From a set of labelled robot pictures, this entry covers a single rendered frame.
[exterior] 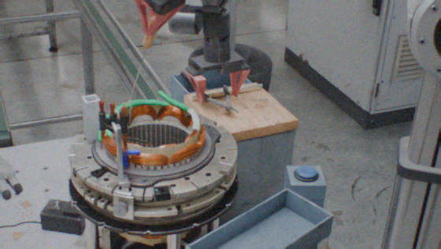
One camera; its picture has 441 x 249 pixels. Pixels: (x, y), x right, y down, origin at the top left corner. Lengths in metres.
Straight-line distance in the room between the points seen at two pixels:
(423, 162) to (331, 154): 2.27
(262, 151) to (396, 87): 2.25
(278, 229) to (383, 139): 2.46
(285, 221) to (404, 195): 0.21
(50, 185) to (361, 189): 1.79
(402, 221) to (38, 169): 1.00
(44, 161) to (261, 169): 0.64
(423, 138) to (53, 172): 1.02
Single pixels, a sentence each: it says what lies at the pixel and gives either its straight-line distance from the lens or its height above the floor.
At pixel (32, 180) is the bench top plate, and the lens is 1.74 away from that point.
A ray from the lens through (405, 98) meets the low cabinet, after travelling 3.69.
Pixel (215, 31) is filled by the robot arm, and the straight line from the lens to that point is 1.35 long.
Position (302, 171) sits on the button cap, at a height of 1.04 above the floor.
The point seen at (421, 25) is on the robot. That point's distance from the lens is 0.94.
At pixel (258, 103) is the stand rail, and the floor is 1.08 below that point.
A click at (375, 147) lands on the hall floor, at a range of 3.50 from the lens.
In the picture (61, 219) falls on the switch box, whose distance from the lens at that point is 1.53.
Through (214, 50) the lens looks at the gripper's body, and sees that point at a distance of 1.37.
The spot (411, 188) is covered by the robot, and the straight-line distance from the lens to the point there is 1.13.
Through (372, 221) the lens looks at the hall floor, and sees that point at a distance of 2.96.
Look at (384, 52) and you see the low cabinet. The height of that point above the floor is 0.46.
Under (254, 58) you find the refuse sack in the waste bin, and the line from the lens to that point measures 3.09.
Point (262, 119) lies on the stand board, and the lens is 1.41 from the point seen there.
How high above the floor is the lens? 1.75
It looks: 29 degrees down
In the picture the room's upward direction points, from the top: 3 degrees clockwise
